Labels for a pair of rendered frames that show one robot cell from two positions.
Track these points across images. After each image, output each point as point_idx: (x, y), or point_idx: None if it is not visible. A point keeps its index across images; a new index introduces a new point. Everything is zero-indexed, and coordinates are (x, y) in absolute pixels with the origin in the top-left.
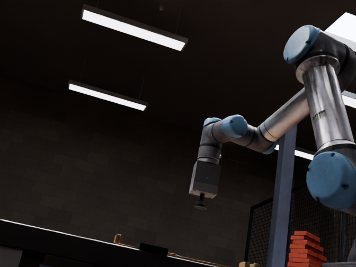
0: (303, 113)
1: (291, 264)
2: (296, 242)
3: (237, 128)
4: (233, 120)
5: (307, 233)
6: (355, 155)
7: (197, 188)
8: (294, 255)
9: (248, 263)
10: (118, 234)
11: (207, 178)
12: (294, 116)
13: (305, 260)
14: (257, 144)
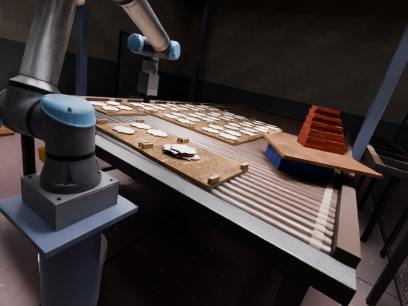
0: (138, 25)
1: (302, 130)
2: (309, 114)
3: (131, 47)
4: (128, 40)
5: (319, 107)
6: (7, 91)
7: (139, 90)
8: (305, 124)
9: (139, 142)
10: (96, 119)
11: (142, 84)
12: (139, 29)
13: (308, 130)
14: (157, 54)
